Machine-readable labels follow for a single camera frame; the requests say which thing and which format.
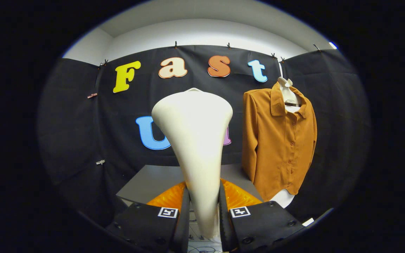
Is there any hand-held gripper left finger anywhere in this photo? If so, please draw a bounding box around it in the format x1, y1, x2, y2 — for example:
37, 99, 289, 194
106, 181, 191, 253

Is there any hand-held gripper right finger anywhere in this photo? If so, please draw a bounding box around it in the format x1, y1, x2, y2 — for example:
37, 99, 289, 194
218, 179, 307, 253

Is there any white garment steamer head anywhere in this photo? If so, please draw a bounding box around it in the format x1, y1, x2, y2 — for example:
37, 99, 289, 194
152, 88, 233, 239

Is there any orange button shirt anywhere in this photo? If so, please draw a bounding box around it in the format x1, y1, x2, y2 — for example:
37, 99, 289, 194
241, 82, 318, 202

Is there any white clothes hanger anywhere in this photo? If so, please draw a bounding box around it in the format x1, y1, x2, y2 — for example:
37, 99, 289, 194
277, 77, 302, 113

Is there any grey cabinet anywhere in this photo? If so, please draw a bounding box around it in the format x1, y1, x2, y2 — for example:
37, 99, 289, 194
116, 163, 263, 211

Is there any white board under shirt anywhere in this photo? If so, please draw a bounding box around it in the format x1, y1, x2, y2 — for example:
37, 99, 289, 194
270, 189, 295, 208

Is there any black backdrop cloth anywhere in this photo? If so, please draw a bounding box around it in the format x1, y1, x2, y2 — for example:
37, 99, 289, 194
37, 45, 372, 225

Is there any row of black clips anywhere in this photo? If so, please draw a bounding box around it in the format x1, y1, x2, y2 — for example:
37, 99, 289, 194
99, 41, 322, 69

